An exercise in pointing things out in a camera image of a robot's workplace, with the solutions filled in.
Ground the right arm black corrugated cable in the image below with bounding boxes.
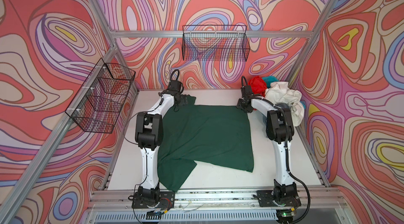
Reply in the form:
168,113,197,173
241,75,312,224

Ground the black wire basket wall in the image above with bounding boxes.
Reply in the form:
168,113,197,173
182,24,250,62
65,59,136,133

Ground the black wire basket back wall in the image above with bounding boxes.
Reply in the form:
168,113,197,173
182,24,250,62

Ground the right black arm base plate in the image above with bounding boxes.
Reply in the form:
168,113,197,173
253,189,302,208

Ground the black wire basket left wall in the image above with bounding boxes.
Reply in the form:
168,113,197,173
65,59,136,133

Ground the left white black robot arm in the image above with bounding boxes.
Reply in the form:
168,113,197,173
135,80,184,203

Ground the grey t shirt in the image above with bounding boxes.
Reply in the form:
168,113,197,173
277,103,291,112

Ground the aluminium front rail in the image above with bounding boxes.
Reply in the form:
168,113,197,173
80,186,357,224

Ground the green t shirt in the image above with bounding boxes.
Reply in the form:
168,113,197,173
157,96,254,191

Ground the aluminium frame back beam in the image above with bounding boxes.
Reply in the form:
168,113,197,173
110,30,314,38

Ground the red t shirt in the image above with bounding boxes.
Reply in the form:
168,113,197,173
248,76,267,97

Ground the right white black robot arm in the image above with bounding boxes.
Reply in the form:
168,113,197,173
236,85,297,206

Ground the white t shirt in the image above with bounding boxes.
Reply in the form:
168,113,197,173
264,81,305,127

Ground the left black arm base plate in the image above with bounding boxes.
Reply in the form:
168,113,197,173
132,191,175,210

